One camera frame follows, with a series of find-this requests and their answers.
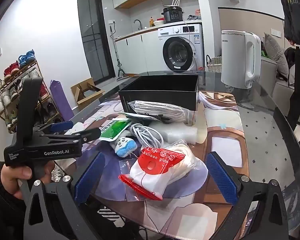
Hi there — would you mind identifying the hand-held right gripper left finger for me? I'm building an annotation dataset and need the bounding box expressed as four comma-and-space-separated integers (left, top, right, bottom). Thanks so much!
24, 151, 108, 240

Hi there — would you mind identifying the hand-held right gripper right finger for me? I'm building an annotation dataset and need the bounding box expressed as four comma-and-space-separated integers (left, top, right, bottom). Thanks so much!
206, 152, 289, 240

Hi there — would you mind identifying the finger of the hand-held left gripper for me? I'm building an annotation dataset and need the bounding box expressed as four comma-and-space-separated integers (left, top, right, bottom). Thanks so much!
41, 127, 102, 145
34, 121, 74, 137

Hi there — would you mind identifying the green and white packet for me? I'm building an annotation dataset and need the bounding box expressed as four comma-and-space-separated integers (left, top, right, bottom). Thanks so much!
100, 119, 132, 142

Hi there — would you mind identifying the small blue white plush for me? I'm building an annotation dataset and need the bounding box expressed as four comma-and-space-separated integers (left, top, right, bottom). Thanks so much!
110, 135, 137, 158

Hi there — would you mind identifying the red and white plastic packet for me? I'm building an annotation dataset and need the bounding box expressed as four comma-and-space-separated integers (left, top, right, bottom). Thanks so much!
119, 147, 185, 201

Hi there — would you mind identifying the white foam sheet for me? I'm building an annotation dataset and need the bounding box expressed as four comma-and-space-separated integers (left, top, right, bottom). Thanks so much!
147, 121, 198, 144

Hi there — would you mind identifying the black cardboard box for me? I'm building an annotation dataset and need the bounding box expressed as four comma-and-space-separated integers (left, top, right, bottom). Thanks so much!
118, 74, 200, 113

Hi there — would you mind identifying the person's left forearm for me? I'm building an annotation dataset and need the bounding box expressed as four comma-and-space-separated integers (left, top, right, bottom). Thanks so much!
0, 161, 28, 240

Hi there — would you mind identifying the person's left hand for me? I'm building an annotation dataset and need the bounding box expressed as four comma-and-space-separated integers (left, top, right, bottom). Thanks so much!
0, 160, 56, 199

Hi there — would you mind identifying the purple yoga mat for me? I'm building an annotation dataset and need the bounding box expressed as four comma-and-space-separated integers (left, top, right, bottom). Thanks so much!
49, 79, 74, 123

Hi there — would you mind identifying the clear plastic bag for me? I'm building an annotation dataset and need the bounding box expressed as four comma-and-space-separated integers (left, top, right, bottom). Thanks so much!
119, 159, 209, 202

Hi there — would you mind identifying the open brown cardboard box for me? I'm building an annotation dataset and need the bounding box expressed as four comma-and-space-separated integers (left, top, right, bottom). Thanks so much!
70, 77, 105, 110

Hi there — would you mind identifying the wooden shoe rack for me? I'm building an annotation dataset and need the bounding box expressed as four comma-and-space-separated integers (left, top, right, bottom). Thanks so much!
0, 60, 63, 133

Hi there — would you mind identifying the shoe rack with shoes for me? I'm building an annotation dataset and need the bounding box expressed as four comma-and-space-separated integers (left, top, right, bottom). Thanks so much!
0, 50, 60, 130

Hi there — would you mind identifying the mop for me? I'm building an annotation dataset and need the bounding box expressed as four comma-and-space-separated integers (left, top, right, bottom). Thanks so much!
109, 25, 127, 81

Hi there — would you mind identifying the dark glass door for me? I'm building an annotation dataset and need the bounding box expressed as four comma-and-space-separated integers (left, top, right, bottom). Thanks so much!
77, 0, 115, 85

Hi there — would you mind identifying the white kitchen counter cabinet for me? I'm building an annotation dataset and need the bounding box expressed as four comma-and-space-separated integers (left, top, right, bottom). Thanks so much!
114, 27, 165, 77

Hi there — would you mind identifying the grey sofa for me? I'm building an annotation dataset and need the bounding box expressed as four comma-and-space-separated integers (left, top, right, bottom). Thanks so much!
261, 55, 300, 125

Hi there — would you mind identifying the wicker basket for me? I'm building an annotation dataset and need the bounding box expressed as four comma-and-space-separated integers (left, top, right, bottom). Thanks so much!
206, 55, 222, 72

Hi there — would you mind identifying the white electric kettle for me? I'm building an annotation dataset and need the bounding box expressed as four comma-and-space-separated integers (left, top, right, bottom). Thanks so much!
220, 29, 262, 89

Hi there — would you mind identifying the white washing machine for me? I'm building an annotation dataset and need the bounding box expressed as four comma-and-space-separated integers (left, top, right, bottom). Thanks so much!
157, 24, 205, 73

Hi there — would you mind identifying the grey pillow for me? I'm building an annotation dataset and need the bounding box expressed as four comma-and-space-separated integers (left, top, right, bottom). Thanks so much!
264, 32, 289, 79

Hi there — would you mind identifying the black pressure cooker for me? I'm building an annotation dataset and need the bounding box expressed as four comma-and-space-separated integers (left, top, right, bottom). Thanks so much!
163, 6, 184, 23

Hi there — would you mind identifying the white rope bundle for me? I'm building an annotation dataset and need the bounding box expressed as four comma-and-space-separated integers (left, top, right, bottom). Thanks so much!
165, 140, 198, 175

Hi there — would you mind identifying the white cable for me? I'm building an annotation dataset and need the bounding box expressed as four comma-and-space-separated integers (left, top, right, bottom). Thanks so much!
129, 123, 165, 153

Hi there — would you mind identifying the bagged white cord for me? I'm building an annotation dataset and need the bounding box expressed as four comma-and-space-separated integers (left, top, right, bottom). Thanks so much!
127, 100, 198, 127

